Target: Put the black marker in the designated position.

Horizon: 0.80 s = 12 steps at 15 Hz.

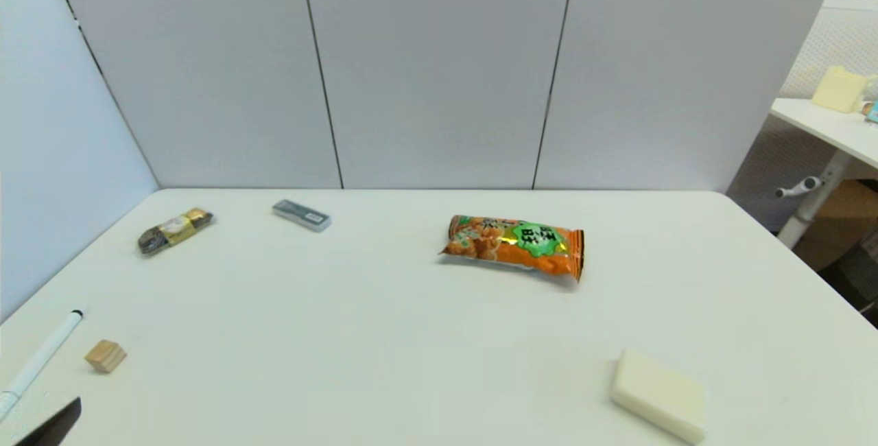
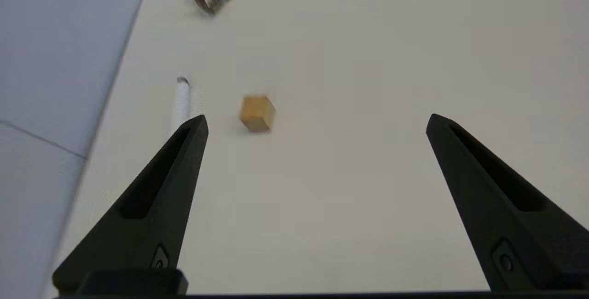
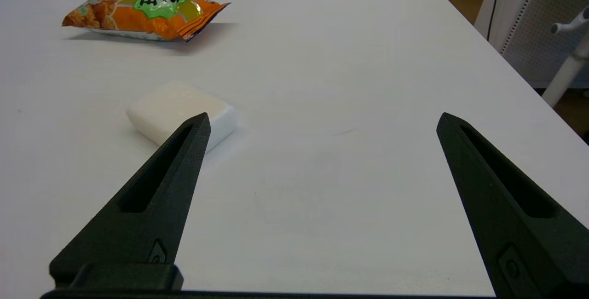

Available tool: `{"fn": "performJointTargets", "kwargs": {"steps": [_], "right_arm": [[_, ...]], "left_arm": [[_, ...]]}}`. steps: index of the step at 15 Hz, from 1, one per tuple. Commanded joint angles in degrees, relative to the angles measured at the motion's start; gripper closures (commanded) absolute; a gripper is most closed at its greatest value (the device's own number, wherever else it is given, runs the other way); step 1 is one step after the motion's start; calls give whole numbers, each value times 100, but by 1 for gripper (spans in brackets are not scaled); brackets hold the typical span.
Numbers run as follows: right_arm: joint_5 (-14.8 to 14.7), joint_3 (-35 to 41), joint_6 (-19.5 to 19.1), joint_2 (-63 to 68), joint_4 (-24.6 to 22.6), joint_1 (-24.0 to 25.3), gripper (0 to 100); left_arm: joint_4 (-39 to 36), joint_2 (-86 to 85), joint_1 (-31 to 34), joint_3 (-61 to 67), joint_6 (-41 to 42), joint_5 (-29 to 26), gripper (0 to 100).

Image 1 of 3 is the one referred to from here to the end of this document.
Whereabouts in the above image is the white marker with black cap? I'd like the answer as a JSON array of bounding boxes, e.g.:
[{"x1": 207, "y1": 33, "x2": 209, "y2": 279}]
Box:
[{"x1": 0, "y1": 309, "x2": 84, "y2": 423}]

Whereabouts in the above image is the small wooden cube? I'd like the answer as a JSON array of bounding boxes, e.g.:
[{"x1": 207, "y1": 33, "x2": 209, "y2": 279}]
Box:
[{"x1": 84, "y1": 340, "x2": 128, "y2": 373}]

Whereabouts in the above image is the wrapped chocolate pack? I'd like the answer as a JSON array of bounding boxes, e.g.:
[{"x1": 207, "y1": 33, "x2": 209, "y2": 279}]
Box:
[{"x1": 137, "y1": 207, "x2": 215, "y2": 257}]

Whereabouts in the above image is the grey flat plastic case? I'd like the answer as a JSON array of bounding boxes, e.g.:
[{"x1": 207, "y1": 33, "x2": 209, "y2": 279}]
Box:
[{"x1": 272, "y1": 199, "x2": 332, "y2": 233}]

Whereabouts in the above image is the orange snack bag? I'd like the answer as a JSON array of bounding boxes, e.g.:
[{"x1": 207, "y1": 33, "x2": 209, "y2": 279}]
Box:
[{"x1": 439, "y1": 215, "x2": 585, "y2": 283}]

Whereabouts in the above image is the white rectangular sponge block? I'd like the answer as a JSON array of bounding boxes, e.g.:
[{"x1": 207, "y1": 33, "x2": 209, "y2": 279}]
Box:
[{"x1": 609, "y1": 349, "x2": 707, "y2": 445}]

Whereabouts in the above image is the white desk leg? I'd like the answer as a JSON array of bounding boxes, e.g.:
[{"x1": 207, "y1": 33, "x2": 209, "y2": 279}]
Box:
[{"x1": 777, "y1": 150, "x2": 853, "y2": 249}]

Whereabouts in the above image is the brown cardboard box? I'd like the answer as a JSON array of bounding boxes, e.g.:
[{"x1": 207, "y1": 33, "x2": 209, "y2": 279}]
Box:
[{"x1": 792, "y1": 180, "x2": 878, "y2": 272}]

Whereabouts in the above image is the white side desk top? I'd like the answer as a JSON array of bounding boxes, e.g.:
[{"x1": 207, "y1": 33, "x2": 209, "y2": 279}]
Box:
[{"x1": 770, "y1": 97, "x2": 878, "y2": 169}]

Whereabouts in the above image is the cream box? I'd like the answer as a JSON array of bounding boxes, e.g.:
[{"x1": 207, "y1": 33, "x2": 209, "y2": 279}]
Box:
[{"x1": 811, "y1": 66, "x2": 869, "y2": 114}]

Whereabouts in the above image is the white desk crank handle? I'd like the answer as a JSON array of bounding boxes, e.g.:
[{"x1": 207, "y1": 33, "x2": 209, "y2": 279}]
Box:
[{"x1": 775, "y1": 176, "x2": 822, "y2": 199}]

